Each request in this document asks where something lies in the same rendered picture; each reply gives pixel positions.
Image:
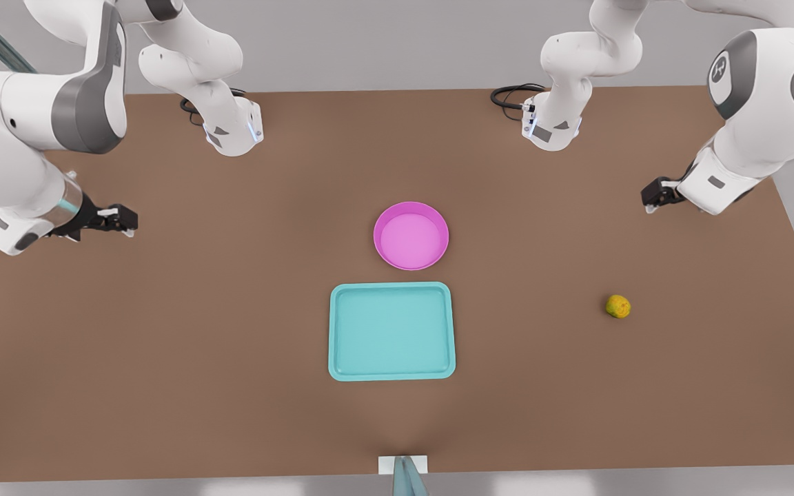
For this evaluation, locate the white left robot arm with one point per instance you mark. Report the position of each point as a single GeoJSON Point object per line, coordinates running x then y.
{"type": "Point", "coordinates": [769, 89]}

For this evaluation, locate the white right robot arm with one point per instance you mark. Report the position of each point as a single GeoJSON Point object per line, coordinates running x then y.
{"type": "Point", "coordinates": [38, 117]}

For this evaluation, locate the pink round plate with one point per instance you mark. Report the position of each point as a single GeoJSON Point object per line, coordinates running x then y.
{"type": "Point", "coordinates": [411, 235]}

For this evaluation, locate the teal rectangular tray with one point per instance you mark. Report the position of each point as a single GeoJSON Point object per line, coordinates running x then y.
{"type": "Point", "coordinates": [391, 331]}

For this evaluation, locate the yellow-green orange fruit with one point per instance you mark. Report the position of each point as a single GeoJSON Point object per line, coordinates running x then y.
{"type": "Point", "coordinates": [617, 306]}

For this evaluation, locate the silver frame post with foot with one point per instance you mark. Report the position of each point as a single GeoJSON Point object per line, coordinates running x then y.
{"type": "Point", "coordinates": [405, 475]}

